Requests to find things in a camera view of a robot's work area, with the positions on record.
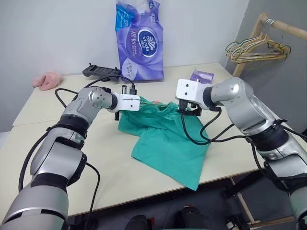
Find hangers on wooden rack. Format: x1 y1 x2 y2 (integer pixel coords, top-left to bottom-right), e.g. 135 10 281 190
224 39 292 70
226 33 287 63

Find pink plush cloth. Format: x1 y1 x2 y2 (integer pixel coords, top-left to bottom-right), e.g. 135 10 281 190
32 70 63 91

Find green cloth shorts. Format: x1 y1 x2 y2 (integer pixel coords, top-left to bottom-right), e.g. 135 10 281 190
117 95 212 192

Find black table leg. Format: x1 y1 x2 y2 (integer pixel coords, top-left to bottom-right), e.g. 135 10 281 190
222 171 264 200

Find blue purple tissue pack bag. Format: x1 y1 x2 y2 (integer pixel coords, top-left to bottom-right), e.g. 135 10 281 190
114 0 165 83

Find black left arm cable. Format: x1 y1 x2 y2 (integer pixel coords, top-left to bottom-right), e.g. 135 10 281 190
18 75 139 216

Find grey handheld remote controller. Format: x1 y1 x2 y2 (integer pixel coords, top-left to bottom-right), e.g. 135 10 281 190
82 62 121 79

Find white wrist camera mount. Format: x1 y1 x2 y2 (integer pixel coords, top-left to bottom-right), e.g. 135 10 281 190
176 78 207 109
109 92 141 114

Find dark rounded shape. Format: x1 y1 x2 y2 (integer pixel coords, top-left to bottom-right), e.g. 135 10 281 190
179 205 207 230
128 214 154 230

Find purple tissue box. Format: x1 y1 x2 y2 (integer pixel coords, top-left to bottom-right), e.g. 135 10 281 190
189 68 215 85

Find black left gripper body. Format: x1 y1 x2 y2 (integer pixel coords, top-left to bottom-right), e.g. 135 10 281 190
114 84 128 122

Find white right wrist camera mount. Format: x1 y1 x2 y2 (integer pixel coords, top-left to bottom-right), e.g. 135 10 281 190
176 78 207 109

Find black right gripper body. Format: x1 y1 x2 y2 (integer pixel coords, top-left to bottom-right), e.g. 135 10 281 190
184 100 201 116

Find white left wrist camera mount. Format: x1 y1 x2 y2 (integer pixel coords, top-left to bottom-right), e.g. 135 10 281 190
109 92 141 114

